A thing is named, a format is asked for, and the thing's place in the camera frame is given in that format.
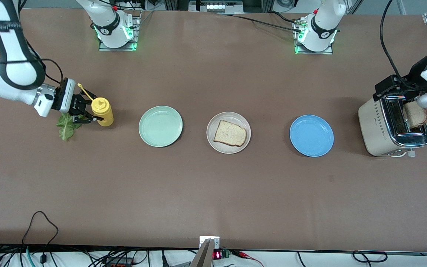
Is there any black coiled floor cable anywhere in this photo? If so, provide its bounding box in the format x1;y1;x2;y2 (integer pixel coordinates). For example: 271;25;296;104
352;251;388;263

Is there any cream and chrome toaster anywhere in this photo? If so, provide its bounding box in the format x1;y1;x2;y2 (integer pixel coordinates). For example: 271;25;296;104
358;91;427;158

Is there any thin black looped cable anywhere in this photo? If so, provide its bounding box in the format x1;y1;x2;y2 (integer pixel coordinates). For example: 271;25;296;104
21;211;59;256

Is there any bread slice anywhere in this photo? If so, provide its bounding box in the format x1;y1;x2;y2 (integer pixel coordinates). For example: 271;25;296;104
403;102;427;129
213;119;247;147

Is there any beige plate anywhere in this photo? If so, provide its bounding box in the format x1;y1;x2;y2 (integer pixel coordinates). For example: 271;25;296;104
206;112;252;154

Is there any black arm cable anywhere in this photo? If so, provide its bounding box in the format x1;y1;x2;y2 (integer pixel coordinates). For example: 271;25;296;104
380;0;421;84
24;39;65;86

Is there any mint green plate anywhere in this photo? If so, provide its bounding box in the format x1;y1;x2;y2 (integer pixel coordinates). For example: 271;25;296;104
138;106;183;148

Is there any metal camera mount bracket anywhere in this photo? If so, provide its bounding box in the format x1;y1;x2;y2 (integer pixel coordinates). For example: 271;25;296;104
190;236;220;267

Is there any grey control box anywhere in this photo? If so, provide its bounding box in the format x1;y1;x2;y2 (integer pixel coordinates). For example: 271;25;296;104
189;0;243;13

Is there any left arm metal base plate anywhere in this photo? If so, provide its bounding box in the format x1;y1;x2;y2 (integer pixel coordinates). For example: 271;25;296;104
294;20;334;55

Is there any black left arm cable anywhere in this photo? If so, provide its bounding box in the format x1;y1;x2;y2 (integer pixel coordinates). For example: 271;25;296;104
380;0;421;84

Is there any black cable across tabletop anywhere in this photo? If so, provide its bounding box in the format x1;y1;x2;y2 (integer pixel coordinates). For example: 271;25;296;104
216;11;305;32

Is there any yellow squeeze bottle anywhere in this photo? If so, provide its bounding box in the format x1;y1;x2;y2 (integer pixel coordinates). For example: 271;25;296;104
77;83;114;127

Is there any blue plate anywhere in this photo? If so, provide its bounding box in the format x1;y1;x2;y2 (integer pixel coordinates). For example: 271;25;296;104
289;115;335;157

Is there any green lettuce leaf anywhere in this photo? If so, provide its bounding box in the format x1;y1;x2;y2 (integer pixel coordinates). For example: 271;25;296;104
56;112;84;141

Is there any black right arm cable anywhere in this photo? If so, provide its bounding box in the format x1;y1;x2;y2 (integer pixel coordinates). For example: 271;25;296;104
24;39;65;86

